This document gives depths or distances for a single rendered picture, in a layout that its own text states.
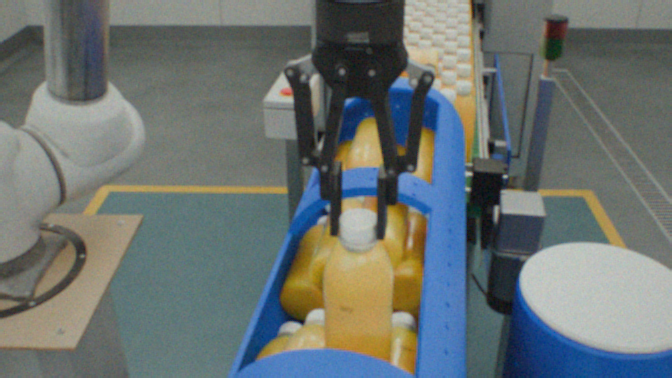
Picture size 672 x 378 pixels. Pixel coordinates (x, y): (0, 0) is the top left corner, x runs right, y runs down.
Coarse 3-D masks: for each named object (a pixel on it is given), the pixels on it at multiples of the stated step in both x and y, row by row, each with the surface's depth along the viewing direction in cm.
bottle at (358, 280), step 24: (336, 264) 67; (360, 264) 66; (384, 264) 67; (336, 288) 67; (360, 288) 66; (384, 288) 67; (336, 312) 69; (360, 312) 68; (384, 312) 69; (336, 336) 70; (360, 336) 69; (384, 336) 71; (384, 360) 73
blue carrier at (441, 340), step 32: (352, 128) 144; (448, 128) 126; (448, 160) 115; (352, 192) 99; (416, 192) 99; (448, 192) 106; (448, 224) 99; (288, 256) 107; (448, 256) 92; (448, 288) 86; (256, 320) 86; (288, 320) 103; (448, 320) 81; (256, 352) 90; (288, 352) 69; (320, 352) 68; (416, 352) 73; (448, 352) 76
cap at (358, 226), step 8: (360, 208) 68; (344, 216) 67; (352, 216) 67; (360, 216) 67; (368, 216) 67; (376, 216) 67; (344, 224) 65; (352, 224) 65; (360, 224) 65; (368, 224) 65; (376, 224) 66; (344, 232) 66; (352, 232) 65; (360, 232) 65; (368, 232) 65; (376, 232) 66; (352, 240) 66; (360, 240) 65; (368, 240) 66
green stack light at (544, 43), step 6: (540, 42) 173; (546, 42) 170; (552, 42) 169; (558, 42) 169; (564, 42) 170; (540, 48) 173; (546, 48) 171; (552, 48) 170; (558, 48) 170; (564, 48) 172; (540, 54) 173; (546, 54) 171; (552, 54) 171; (558, 54) 171
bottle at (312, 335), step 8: (312, 320) 86; (320, 320) 85; (304, 328) 83; (312, 328) 82; (320, 328) 83; (296, 336) 81; (304, 336) 81; (312, 336) 80; (320, 336) 81; (288, 344) 81; (296, 344) 80; (304, 344) 79; (312, 344) 79; (320, 344) 80
